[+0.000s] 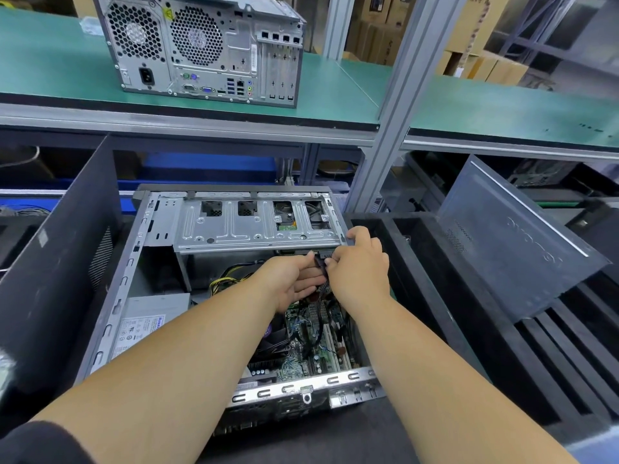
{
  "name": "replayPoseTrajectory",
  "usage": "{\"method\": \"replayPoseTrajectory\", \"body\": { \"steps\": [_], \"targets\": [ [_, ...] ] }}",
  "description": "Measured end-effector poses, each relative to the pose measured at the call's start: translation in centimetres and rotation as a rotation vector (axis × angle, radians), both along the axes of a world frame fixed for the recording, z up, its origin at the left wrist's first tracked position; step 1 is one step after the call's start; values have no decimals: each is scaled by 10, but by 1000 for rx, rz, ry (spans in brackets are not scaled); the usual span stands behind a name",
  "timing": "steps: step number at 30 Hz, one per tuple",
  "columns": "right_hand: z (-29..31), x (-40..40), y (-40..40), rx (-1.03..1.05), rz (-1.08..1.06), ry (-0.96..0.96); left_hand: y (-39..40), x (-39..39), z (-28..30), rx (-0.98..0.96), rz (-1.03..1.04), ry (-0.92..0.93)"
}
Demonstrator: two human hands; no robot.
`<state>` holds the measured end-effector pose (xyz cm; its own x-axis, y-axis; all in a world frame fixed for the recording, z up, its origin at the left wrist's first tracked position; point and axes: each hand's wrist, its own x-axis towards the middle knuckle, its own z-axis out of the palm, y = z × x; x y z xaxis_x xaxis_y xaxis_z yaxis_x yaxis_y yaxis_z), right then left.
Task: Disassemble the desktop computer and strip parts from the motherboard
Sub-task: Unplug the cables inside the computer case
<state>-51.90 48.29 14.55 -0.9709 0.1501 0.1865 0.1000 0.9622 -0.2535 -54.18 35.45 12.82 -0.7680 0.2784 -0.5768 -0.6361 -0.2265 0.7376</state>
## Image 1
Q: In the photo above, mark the green motherboard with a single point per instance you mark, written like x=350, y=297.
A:
x=309, y=341

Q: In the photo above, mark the grey computer case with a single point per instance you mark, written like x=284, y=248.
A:
x=242, y=222

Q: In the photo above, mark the grey side panel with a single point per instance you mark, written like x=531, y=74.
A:
x=513, y=236

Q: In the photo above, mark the green upper shelf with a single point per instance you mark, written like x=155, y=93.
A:
x=484, y=116

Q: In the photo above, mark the silver backed desktop computer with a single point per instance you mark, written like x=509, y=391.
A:
x=203, y=43

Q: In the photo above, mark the person's black left sleeve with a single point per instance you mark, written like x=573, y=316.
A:
x=44, y=444

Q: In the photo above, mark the black upright side panel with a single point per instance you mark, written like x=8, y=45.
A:
x=53, y=265

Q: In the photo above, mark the person's right forearm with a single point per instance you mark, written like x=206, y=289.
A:
x=455, y=391

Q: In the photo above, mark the empty black foam tray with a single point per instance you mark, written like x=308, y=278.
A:
x=455, y=323

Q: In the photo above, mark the stack of cardboard boxes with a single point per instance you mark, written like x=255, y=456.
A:
x=474, y=43

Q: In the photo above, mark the person's left forearm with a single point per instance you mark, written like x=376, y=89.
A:
x=164, y=381

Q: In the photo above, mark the person's left hand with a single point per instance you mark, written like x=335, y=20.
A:
x=288, y=280

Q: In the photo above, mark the silver power supply unit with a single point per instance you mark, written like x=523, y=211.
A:
x=145, y=323

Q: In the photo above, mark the aluminium frame post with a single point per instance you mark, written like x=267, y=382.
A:
x=337, y=24
x=406, y=101

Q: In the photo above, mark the person's right hand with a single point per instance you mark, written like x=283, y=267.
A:
x=358, y=273

